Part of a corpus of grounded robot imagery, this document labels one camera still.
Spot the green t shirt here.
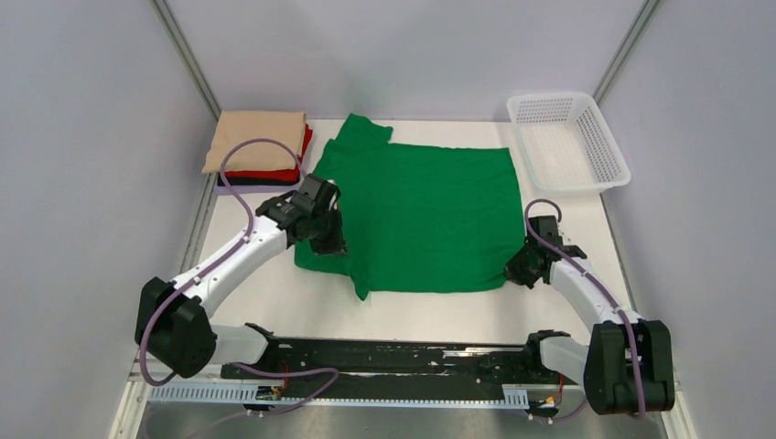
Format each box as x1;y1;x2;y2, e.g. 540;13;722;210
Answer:
295;114;525;299

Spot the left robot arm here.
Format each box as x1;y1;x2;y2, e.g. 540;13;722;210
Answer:
135;175;347;386

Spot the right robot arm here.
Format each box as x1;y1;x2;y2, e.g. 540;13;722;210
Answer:
505;216;675;415

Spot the folded red t shirt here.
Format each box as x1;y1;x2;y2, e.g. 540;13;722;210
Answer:
219;123;315;184

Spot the folded black t shirt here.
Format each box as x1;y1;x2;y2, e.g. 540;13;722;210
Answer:
227;176;300;187

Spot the folded beige t shirt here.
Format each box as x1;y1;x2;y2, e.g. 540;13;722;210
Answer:
201;111;307;174

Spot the white plastic basket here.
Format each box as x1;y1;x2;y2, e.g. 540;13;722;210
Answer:
506;91;631;195

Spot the right corner metal strip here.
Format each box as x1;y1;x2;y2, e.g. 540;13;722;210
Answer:
592;0;663;103

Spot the corner metal strip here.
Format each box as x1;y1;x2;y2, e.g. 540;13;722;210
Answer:
592;0;663;103
150;0;221;120

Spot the left corner metal strip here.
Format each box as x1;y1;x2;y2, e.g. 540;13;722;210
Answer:
150;0;221;120

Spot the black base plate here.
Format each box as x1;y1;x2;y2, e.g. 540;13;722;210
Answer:
254;337;574;400

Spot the white slotted cable duct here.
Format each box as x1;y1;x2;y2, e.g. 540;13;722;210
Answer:
147;382;530;410

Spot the aluminium frame rail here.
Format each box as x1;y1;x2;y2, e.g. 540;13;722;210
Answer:
127;340;682;392

